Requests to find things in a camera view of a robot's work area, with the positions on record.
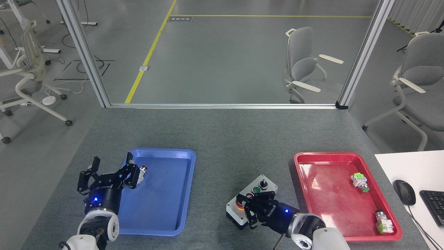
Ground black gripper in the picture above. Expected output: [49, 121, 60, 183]
[236, 192, 301, 235]
[77, 152, 140, 215]

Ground grey control box with buttons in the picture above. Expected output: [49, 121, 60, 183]
[226, 174, 278, 230]

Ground silver push button green base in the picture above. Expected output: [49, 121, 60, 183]
[375, 210, 395, 234]

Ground blue plastic tray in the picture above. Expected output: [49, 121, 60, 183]
[98, 148, 196, 237]

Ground red plastic tray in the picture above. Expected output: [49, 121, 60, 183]
[293, 152, 403, 242]

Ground white mesh office chair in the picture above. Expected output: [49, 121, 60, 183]
[0, 19, 73, 144]

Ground grey office chair beige armrests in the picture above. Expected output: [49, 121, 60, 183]
[283, 27, 344, 104]
[361, 32, 444, 152]

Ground black computer mouse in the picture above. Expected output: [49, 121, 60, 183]
[393, 180, 416, 206]

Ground white side table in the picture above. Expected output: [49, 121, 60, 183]
[374, 150, 444, 250]

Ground black keyboard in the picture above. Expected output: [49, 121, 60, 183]
[419, 190, 444, 227]

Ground white curtain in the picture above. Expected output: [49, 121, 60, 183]
[387, 0, 444, 34]

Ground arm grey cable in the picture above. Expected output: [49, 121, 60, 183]
[273, 233, 287, 250]

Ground silver aluminium rail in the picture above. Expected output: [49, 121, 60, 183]
[106, 103, 339, 110]

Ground green push button switch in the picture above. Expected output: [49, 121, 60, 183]
[350, 173, 370, 193]

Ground black floor cables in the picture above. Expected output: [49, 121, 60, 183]
[54, 57, 116, 81]

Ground silver aluminium post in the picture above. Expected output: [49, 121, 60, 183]
[337, 0, 395, 108]
[55, 0, 111, 108]

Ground black mouse cable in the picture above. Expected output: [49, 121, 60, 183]
[406, 204, 444, 250]

